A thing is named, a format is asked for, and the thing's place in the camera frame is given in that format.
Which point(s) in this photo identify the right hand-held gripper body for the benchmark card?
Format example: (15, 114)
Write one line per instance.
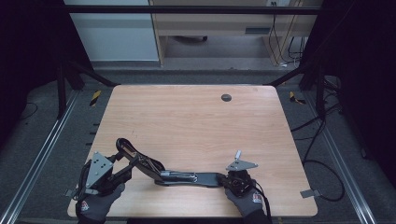
(241, 165)

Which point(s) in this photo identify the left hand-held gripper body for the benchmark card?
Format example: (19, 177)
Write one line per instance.
(99, 168)

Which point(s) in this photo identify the silver staple strip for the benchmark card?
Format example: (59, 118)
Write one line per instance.
(238, 154)

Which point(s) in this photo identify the black stapler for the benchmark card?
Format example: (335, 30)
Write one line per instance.
(190, 179)

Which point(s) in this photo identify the person's right hand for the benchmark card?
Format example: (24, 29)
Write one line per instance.
(246, 203)

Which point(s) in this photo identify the grey round table grommet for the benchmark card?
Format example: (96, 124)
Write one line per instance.
(226, 97)

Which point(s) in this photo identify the white cabinet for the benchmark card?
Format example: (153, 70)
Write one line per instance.
(115, 37)

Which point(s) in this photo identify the dark curtain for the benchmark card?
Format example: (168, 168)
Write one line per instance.
(28, 46)
(367, 62)

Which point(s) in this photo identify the light wooden desk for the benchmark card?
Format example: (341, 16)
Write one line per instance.
(211, 23)

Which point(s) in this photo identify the grey metal table bracket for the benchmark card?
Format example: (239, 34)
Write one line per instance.
(309, 193)
(69, 193)

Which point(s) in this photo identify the aluminium floor rail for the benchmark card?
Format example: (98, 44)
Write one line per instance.
(40, 155)
(339, 155)

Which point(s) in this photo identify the black metal frame strut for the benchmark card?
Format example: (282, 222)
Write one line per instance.
(320, 93)
(61, 93)

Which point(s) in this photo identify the black horizontal frame bar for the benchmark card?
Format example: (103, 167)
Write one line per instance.
(186, 9)

